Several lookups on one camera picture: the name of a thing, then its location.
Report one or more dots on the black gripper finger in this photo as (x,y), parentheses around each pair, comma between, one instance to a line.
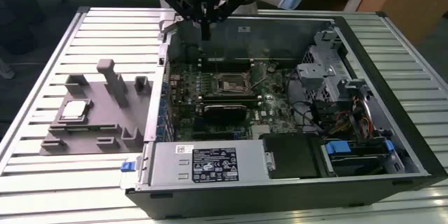
(179,3)
(225,10)

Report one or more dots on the CPU socket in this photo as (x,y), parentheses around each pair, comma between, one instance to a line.
(231,83)

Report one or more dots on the black graphics card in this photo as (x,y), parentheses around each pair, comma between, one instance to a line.
(224,115)

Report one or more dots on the blue case latch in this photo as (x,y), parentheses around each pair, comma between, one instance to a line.
(127,166)

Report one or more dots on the green motherboard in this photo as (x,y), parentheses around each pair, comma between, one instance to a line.
(276,103)

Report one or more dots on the black plastic shroud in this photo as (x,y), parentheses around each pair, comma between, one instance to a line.
(293,155)

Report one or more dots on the blue disk carrier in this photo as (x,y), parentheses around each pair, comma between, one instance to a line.
(337,147)

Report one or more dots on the silver CPU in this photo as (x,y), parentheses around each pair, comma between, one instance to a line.
(75,110)

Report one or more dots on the silver power supply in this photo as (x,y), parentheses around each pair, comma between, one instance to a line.
(164,166)

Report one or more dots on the grey plastic bracket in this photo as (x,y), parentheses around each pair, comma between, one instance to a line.
(353,84)

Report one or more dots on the white case label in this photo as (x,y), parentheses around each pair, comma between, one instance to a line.
(244,29)

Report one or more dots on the round coin battery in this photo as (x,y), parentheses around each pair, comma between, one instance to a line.
(271,67)

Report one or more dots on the green RAM stick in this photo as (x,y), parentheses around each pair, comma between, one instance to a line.
(104,128)

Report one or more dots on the black office chair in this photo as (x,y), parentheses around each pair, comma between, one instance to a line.
(20,24)

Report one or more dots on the brown wooden cabinet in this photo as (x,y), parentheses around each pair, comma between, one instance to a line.
(412,3)

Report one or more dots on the silver drive cage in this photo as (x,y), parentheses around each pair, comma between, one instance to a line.
(316,75)

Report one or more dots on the black RAM slot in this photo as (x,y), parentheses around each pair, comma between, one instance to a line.
(227,68)
(227,63)
(227,60)

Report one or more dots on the silver chipset heatsink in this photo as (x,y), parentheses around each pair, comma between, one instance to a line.
(261,129)

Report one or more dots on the black expansion slot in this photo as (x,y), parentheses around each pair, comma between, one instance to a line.
(213,136)

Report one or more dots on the blue plastic latch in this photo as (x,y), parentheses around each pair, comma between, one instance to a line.
(388,146)

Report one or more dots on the grey parts rack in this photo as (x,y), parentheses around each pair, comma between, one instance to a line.
(104,108)

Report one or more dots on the black PC case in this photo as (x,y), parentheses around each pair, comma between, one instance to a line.
(244,203)

